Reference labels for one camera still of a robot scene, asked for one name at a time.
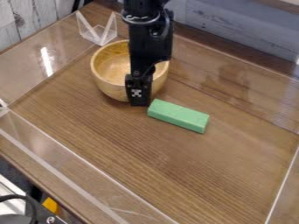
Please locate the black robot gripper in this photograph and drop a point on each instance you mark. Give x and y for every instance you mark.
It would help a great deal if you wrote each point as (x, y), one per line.
(150, 47)

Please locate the green rectangular block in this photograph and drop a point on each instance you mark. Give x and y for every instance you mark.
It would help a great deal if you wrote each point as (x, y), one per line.
(178, 115)

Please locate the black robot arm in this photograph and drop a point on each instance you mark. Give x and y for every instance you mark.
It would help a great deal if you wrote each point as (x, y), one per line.
(143, 8)

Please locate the brown wooden bowl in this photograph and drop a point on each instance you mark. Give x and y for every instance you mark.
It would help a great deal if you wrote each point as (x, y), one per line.
(111, 66)

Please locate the yellow and black device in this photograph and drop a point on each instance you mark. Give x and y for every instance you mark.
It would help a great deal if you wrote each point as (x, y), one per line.
(58, 210)

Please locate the clear acrylic corner bracket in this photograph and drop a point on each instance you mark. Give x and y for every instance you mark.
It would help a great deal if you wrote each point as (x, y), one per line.
(99, 34)

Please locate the clear acrylic tray wall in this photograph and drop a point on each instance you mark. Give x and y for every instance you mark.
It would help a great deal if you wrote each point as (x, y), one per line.
(63, 148)

